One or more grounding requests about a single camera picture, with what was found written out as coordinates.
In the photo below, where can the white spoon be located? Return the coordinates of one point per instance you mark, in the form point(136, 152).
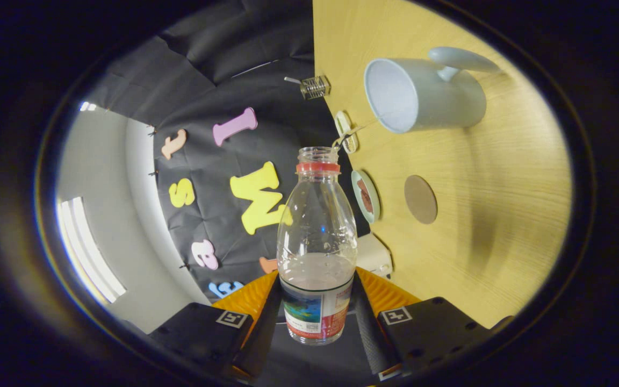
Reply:
point(292, 80)

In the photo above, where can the round brown coaster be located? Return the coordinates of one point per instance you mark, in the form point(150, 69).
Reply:
point(420, 199)

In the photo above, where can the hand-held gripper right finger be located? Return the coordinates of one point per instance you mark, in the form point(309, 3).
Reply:
point(366, 333)

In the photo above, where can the large ceiling light panel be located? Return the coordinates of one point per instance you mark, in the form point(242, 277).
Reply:
point(89, 252)

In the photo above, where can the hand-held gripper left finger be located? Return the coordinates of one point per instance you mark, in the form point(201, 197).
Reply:
point(261, 333)

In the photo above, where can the black backdrop cloth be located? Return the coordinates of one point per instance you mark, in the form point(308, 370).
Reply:
point(207, 80)

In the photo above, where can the wooden table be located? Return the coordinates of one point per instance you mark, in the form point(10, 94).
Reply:
point(503, 215)

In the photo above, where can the brown food on plate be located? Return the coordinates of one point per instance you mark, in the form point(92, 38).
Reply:
point(365, 195)

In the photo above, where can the small ceiling light panel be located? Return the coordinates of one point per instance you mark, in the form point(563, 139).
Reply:
point(88, 106)

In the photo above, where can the white divided snack tray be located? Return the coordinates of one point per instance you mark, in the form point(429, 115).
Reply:
point(343, 124)

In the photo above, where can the pale green plate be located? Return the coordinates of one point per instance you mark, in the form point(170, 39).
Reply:
point(369, 215)

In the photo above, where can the white cup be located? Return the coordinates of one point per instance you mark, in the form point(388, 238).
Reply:
point(438, 97)

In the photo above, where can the clear plastic juice bottle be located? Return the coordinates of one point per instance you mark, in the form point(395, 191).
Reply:
point(317, 242)

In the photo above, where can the white toaster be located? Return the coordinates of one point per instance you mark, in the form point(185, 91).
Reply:
point(375, 255)

